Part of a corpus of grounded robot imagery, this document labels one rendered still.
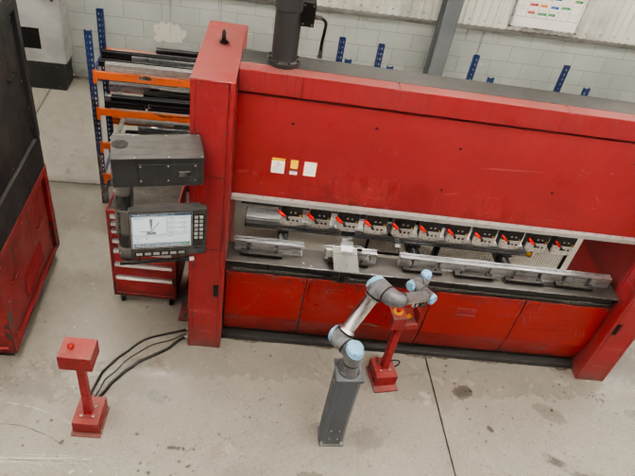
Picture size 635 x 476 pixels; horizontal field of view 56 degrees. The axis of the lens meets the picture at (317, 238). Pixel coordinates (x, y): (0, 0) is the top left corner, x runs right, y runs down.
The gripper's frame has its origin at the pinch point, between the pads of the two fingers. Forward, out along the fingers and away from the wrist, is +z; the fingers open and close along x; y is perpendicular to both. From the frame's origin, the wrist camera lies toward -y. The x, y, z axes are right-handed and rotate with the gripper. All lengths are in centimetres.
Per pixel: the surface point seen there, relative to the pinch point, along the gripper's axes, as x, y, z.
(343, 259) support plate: 47, 36, -13
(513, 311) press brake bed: -91, 6, 20
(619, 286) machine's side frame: -167, 1, -11
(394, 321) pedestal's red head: 14.3, -5.7, 7.7
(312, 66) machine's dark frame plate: 82, 79, -140
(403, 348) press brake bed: -20, 18, 81
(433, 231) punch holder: -15, 37, -39
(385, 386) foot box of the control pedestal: 5, -15, 82
